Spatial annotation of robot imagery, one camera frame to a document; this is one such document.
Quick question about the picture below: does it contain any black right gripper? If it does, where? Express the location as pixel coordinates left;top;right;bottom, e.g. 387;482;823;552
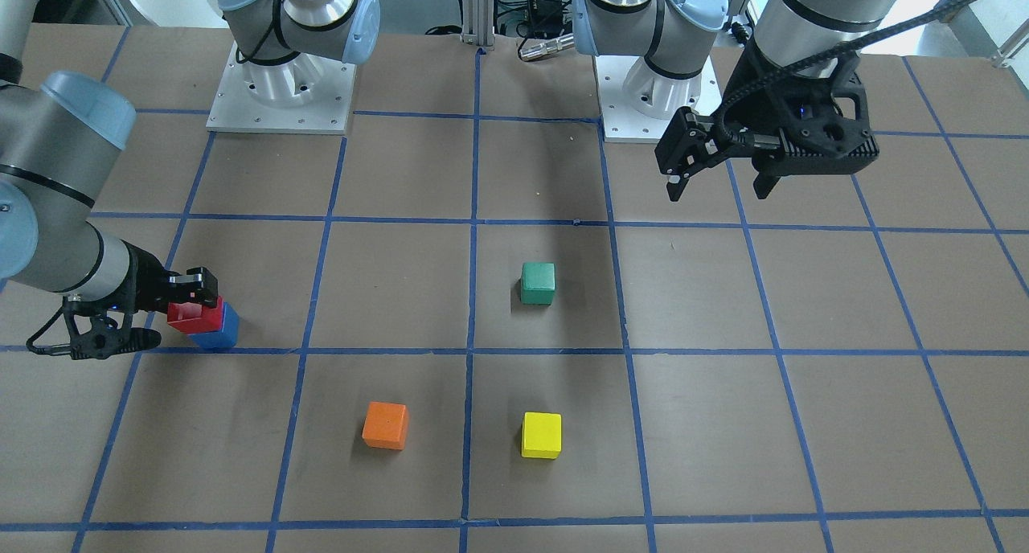
125;243;219;313

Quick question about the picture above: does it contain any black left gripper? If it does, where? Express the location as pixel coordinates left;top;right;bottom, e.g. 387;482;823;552
655;43;870;202

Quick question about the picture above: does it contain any red wooden block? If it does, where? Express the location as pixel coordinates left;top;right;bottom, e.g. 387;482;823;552
166;297;224;334

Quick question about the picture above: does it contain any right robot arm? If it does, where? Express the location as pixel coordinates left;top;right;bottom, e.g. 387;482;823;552
2;0;382;316

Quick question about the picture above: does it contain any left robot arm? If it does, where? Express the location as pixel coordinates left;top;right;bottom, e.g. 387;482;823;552
571;0;896;202

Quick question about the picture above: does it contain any blue wooden block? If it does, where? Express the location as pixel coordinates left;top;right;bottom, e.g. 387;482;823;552
188;301;240;350

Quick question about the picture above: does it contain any green wooden block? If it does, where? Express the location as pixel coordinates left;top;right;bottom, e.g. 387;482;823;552
519;261;556;306

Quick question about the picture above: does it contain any orange wooden block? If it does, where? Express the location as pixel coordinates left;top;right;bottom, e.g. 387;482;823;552
361;400;409;451

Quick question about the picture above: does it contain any yellow wooden block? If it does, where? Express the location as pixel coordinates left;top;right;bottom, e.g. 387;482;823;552
519;412;563;459

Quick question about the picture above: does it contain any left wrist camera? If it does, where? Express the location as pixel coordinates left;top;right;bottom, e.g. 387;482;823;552
739;80;879;177

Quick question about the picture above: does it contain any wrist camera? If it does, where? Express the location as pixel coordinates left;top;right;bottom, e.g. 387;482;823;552
739;80;879;177
26;297;162;360

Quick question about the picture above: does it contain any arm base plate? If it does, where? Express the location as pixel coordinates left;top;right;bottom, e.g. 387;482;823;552
594;55;723;143
206;45;358;136

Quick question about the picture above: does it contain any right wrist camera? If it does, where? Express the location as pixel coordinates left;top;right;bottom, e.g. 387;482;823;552
26;297;162;360

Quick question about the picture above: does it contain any black camera cable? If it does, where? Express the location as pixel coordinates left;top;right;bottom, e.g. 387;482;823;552
711;0;1010;148

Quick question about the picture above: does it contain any aluminium frame post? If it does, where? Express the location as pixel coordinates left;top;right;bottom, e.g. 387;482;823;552
459;0;496;51

